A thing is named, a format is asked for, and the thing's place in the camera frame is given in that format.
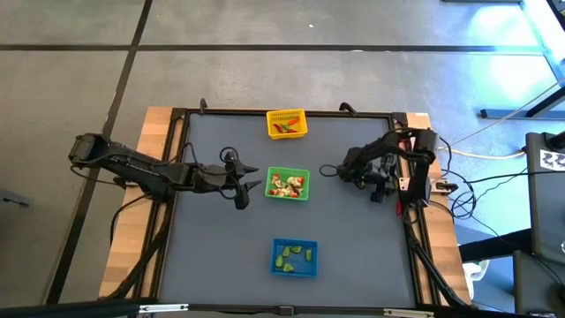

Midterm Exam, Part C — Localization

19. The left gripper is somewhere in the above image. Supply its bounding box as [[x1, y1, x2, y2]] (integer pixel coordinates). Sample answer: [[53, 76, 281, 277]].
[[198, 163, 263, 195]]

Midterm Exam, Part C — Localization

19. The yellow plastic basket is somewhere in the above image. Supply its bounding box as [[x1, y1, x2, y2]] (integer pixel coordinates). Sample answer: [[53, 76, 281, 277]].
[[266, 108, 309, 141]]

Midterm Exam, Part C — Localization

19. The green plastic basket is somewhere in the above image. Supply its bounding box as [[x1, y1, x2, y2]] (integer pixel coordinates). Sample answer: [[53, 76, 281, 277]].
[[263, 165, 312, 202]]

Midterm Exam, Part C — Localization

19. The blue plastic basket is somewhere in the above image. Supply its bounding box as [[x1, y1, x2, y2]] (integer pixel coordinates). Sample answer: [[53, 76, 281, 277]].
[[269, 238, 319, 279]]

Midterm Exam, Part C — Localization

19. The light wooden table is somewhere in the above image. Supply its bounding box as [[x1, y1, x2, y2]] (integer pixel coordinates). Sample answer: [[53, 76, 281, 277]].
[[97, 105, 472, 306]]

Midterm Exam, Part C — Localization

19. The black metal base bar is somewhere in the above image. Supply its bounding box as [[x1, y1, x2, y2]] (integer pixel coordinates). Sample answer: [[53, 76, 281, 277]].
[[458, 228, 533, 262]]

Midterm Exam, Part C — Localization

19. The white plastic object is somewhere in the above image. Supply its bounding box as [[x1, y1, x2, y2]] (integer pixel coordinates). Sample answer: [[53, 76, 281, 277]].
[[462, 259, 491, 301]]

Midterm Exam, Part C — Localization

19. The black desk leg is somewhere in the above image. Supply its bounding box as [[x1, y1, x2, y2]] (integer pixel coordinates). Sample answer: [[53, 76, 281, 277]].
[[479, 74, 565, 120]]

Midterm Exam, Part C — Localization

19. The black equipment cart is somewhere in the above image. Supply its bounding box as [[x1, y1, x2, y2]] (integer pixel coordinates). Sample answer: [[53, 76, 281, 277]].
[[524, 131, 565, 266]]

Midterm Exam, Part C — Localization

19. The black white marker tag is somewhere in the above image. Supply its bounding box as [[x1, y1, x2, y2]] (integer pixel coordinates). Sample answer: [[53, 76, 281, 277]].
[[539, 148, 565, 172]]

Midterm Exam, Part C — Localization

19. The black equipment box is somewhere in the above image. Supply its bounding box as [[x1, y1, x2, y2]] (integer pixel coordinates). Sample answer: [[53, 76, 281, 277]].
[[513, 250, 565, 317]]

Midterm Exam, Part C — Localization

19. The black rig beam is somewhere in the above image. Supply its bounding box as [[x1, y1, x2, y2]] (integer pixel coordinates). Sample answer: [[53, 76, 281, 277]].
[[0, 299, 565, 318]]

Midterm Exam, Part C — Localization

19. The grey floor object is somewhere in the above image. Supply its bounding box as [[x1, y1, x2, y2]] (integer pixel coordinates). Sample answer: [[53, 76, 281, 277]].
[[0, 187, 33, 208]]

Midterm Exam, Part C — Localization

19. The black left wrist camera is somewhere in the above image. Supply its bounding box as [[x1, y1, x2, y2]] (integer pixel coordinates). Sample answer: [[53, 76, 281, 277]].
[[233, 188, 252, 211]]

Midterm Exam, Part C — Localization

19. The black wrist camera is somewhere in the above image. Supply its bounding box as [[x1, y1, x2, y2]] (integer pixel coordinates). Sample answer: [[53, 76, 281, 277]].
[[233, 188, 252, 211], [369, 185, 388, 205]]

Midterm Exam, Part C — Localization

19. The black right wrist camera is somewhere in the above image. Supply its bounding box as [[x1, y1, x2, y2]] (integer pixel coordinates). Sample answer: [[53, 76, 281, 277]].
[[369, 185, 388, 205]]

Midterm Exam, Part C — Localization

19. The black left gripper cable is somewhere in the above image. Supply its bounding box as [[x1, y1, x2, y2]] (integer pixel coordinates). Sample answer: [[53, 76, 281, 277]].
[[169, 141, 242, 201]]

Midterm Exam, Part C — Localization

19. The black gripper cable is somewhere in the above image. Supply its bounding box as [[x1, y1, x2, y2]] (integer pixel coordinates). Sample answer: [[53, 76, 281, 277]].
[[318, 163, 344, 178], [169, 141, 242, 201]]

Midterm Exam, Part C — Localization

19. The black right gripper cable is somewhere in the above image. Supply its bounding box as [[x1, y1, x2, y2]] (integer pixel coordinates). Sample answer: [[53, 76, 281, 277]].
[[318, 163, 344, 178]]

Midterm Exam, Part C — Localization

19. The black aluminium table frame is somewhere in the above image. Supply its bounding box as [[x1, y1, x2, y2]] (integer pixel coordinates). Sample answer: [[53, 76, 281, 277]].
[[99, 107, 472, 310]]

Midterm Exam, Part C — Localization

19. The black coiled cable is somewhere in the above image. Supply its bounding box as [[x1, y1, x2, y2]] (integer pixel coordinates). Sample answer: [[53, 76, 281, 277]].
[[448, 170, 478, 221]]

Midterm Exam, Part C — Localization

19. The cream yellow floor cable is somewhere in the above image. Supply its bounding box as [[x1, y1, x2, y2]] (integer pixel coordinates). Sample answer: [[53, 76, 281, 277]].
[[435, 78, 565, 161]]

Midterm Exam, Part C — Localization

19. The black long cable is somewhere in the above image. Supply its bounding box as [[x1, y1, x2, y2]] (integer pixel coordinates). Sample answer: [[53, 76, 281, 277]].
[[463, 170, 565, 185]]

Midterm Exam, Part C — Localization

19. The black power cable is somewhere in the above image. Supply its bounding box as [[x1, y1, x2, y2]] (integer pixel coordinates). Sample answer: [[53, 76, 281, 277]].
[[109, 193, 149, 248]]

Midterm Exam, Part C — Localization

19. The silver beam bracket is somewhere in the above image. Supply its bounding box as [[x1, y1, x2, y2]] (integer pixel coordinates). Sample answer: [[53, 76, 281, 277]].
[[139, 303, 190, 314], [382, 308, 436, 318]]

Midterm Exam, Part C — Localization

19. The thin dark desk frame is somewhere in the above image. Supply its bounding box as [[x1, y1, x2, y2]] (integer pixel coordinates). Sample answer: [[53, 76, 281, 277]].
[[441, 0, 565, 85]]

